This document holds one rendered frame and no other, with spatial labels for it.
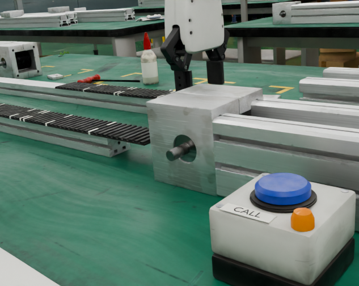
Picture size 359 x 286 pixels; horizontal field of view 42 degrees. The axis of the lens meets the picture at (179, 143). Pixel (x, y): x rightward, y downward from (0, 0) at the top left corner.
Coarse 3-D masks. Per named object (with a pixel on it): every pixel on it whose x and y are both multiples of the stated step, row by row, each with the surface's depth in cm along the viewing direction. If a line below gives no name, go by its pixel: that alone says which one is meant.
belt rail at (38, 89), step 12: (0, 84) 115; (12, 84) 111; (24, 84) 108; (36, 84) 107; (48, 84) 105; (60, 84) 104; (24, 96) 109; (36, 96) 106; (48, 96) 103; (60, 96) 100; (72, 96) 98; (84, 96) 95; (96, 96) 92; (108, 96) 90; (120, 96) 88; (108, 108) 91; (120, 108) 89; (132, 108) 87; (144, 108) 85
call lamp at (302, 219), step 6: (294, 210) 30; (300, 210) 30; (306, 210) 30; (294, 216) 30; (300, 216) 30; (306, 216) 30; (312, 216) 30; (294, 222) 30; (300, 222) 30; (306, 222) 30; (312, 222) 30; (294, 228) 30; (300, 228) 30; (306, 228) 30; (312, 228) 30
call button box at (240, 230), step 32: (320, 192) 35; (352, 192) 35; (224, 224) 33; (256, 224) 32; (288, 224) 31; (320, 224) 31; (352, 224) 35; (224, 256) 35; (256, 256) 32; (288, 256) 31; (320, 256) 31; (352, 256) 36
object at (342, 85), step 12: (324, 72) 66; (336, 72) 65; (348, 72) 64; (300, 84) 60; (312, 84) 59; (324, 84) 58; (336, 84) 58; (348, 84) 57; (312, 96) 61; (324, 96) 60; (336, 96) 59; (348, 96) 58
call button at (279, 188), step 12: (264, 180) 34; (276, 180) 34; (288, 180) 34; (300, 180) 34; (264, 192) 33; (276, 192) 33; (288, 192) 32; (300, 192) 32; (276, 204) 33; (288, 204) 32
